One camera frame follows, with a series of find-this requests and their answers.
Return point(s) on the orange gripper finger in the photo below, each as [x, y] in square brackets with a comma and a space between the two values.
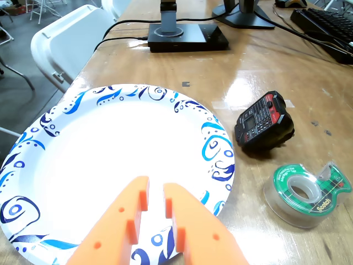
[110, 226]
[201, 229]

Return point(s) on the blue patterned paper plate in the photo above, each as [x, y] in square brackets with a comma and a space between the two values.
[110, 151]

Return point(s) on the green clear tape dispenser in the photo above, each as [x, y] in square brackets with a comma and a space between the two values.
[281, 176]

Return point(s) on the black red outlet tester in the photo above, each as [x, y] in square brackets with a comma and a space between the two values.
[259, 121]

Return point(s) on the clear tape strip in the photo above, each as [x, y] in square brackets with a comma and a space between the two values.
[220, 105]

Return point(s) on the open white folding chair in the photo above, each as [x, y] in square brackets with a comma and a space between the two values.
[11, 131]

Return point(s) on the small dark sticker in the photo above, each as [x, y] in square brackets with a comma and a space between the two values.
[186, 84]

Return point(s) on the black grey desk lamp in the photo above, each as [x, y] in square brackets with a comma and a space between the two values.
[187, 41]

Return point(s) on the large folded white chair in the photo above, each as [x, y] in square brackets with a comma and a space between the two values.
[69, 41]

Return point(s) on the black computer monitor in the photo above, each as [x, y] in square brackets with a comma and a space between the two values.
[242, 19]

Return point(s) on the red cardboard box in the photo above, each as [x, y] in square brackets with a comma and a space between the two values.
[16, 10]

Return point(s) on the black keyboard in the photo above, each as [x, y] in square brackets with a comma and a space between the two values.
[325, 25]

